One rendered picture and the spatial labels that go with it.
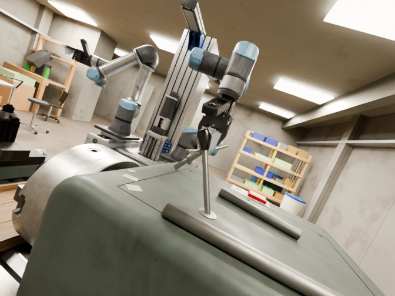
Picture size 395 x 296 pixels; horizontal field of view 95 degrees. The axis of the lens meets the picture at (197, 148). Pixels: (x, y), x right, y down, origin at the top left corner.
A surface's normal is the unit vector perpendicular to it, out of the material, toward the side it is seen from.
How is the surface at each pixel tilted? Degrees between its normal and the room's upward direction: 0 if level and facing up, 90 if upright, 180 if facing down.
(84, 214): 90
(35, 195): 73
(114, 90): 90
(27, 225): 98
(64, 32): 90
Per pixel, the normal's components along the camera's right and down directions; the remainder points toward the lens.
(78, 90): -0.19, 0.03
